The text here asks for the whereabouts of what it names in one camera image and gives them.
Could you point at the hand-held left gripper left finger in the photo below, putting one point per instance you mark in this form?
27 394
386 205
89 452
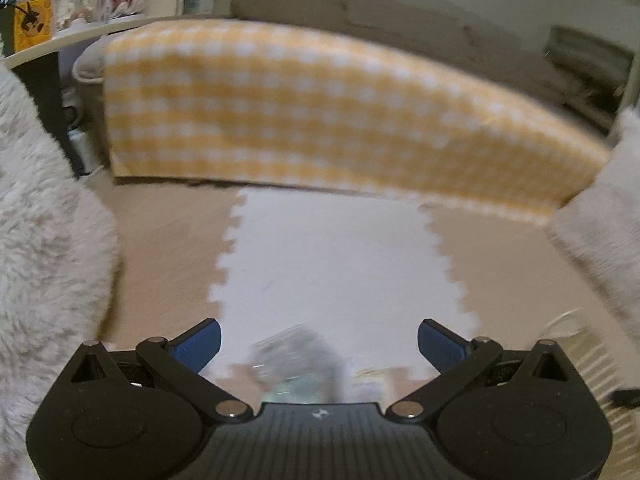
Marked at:
200 345

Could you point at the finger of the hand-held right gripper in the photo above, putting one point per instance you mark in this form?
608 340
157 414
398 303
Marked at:
627 397

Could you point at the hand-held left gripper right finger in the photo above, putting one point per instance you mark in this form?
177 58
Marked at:
440 347

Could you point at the cream plastic slotted basket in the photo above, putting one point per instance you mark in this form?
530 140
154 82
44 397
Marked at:
595 360

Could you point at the clear plastic container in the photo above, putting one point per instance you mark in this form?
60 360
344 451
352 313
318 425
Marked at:
295 360

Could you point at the beige white foam floor mat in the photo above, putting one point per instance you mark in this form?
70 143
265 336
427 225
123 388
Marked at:
325 260

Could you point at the fluffy white pillow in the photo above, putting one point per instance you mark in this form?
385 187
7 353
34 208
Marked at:
610 220
45 235

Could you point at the yellow gingham bed cover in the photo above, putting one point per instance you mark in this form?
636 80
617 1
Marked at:
325 110

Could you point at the brown bed pillow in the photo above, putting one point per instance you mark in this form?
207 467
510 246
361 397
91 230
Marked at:
520 67
400 15

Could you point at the wooden shelf unit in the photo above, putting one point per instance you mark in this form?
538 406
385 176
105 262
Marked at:
60 42

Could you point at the pale tissue box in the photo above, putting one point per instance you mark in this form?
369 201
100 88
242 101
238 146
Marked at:
200 4

